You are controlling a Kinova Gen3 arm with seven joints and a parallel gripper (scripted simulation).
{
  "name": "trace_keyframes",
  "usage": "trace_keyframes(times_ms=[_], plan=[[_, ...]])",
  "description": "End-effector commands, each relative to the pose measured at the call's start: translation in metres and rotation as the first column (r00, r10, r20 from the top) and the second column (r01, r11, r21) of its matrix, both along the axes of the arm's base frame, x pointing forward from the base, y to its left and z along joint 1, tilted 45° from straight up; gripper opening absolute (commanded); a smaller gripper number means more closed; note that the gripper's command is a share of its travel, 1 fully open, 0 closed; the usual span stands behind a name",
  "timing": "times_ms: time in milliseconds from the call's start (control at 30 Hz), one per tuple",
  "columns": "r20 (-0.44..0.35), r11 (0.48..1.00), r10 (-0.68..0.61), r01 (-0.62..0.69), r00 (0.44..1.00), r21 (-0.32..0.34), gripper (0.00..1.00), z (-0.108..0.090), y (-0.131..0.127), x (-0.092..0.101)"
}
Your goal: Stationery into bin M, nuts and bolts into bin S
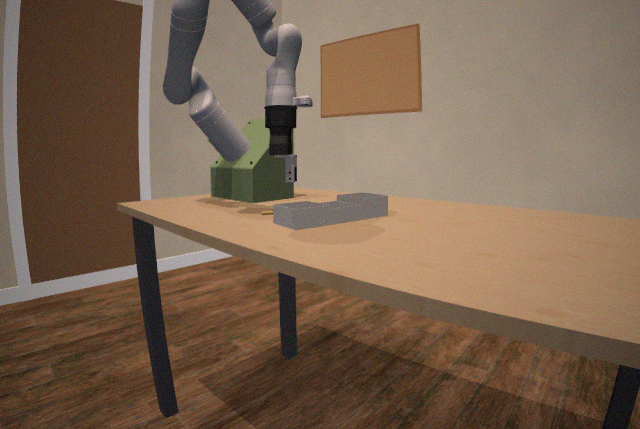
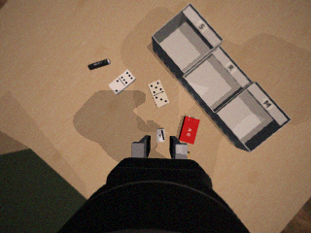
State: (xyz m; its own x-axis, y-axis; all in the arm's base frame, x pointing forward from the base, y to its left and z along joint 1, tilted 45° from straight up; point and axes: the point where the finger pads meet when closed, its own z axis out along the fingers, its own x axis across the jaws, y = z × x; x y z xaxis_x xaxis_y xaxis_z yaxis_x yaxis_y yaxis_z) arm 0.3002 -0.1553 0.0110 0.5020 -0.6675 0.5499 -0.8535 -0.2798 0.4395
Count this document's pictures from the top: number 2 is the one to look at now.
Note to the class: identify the red 9 v battery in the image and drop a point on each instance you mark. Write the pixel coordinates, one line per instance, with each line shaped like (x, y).
(189, 129)

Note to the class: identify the white domino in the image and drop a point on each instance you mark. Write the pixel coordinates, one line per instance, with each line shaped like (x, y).
(158, 93)
(122, 82)

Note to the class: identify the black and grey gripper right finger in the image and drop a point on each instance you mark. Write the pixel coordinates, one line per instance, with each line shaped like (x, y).
(177, 149)

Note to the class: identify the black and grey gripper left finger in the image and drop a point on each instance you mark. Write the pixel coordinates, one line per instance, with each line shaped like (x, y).
(142, 148)

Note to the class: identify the grey rack of three labelled bins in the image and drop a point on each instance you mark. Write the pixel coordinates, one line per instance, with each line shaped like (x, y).
(247, 122)

